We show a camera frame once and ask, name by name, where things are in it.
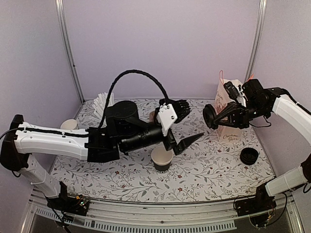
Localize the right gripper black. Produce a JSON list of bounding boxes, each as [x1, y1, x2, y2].
[[214, 100, 269, 130]]

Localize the black white paper cup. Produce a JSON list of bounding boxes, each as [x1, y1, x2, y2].
[[151, 146, 174, 172]]

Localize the black plastic cup lid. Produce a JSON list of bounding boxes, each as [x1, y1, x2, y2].
[[203, 104, 218, 130]]

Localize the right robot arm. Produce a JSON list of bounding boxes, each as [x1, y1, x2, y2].
[[211, 79, 311, 212]]

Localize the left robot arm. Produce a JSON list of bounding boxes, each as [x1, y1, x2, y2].
[[0, 100, 202, 211]]

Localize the paper takeout bag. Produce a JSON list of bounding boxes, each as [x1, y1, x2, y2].
[[214, 70, 249, 143]]

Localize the brown cardboard cup carrier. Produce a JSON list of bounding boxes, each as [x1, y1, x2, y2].
[[149, 111, 156, 122]]

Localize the floral table mat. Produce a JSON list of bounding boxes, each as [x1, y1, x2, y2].
[[51, 100, 275, 202]]

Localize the stack of black lids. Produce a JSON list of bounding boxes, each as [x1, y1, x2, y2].
[[240, 148, 259, 165]]

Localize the bundle of wrapped straws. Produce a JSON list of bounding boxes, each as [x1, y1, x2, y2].
[[91, 92, 108, 123]]

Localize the stack of paper cups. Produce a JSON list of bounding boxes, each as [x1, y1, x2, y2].
[[60, 119, 79, 130]]

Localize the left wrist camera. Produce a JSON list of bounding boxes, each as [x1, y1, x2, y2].
[[156, 104, 177, 136]]

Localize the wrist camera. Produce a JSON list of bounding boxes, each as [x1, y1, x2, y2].
[[224, 81, 247, 107], [156, 104, 177, 136]]

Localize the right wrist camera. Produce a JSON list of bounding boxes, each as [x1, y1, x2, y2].
[[224, 81, 247, 107]]

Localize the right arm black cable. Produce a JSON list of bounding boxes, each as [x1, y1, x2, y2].
[[250, 114, 273, 128]]

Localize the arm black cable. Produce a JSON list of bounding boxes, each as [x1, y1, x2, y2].
[[250, 114, 273, 128], [98, 69, 171, 129]]

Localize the right aluminium frame post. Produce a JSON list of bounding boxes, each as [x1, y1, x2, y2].
[[244, 0, 267, 82]]

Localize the aluminium frame post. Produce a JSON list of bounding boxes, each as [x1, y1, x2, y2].
[[55, 0, 85, 104], [244, 0, 267, 82]]

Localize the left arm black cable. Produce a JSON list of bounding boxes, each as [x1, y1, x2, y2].
[[98, 69, 171, 129]]

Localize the front aluminium rail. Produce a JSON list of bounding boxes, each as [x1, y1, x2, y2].
[[21, 191, 306, 233]]

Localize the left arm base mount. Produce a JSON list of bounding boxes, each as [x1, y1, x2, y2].
[[46, 195, 90, 216]]

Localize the left aluminium frame post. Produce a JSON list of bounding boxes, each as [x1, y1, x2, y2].
[[55, 0, 85, 104]]

